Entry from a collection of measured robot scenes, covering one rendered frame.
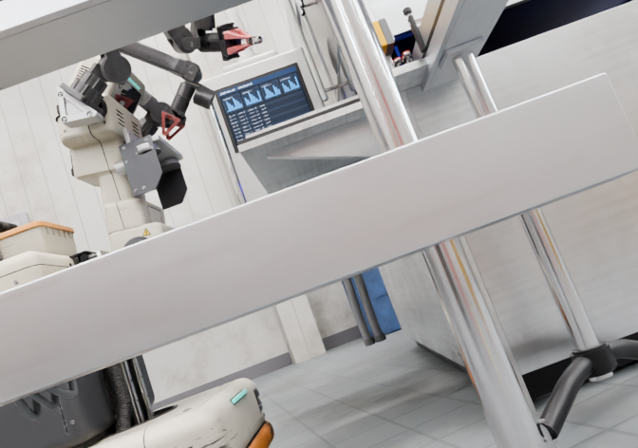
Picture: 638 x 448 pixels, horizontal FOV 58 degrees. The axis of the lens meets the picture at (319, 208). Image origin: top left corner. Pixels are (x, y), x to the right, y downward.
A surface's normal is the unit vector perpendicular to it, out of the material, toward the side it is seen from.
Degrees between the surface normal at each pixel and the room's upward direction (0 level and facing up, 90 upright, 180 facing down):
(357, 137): 90
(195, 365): 90
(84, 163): 90
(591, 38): 90
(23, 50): 180
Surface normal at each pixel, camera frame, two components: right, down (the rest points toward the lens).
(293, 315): 0.18, -0.23
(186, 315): -0.04, -0.16
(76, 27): 0.34, 0.93
